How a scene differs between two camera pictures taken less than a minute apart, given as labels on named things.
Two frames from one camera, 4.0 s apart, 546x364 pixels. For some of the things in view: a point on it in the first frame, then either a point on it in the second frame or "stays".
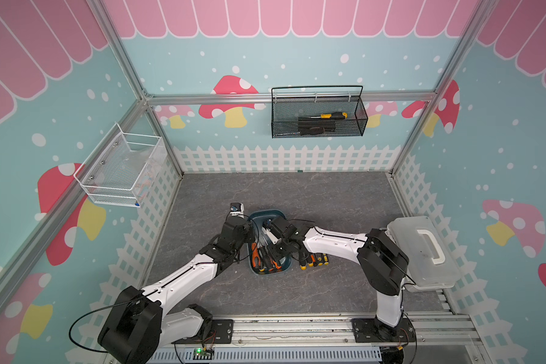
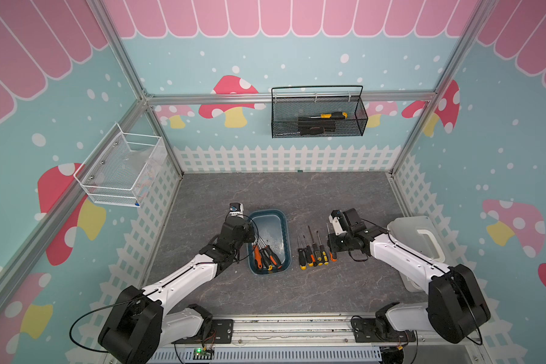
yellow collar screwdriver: (319, 258) stays
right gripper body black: (278, 250) to (340, 243)
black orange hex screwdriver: (276, 265) stays
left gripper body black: (248, 236) stays
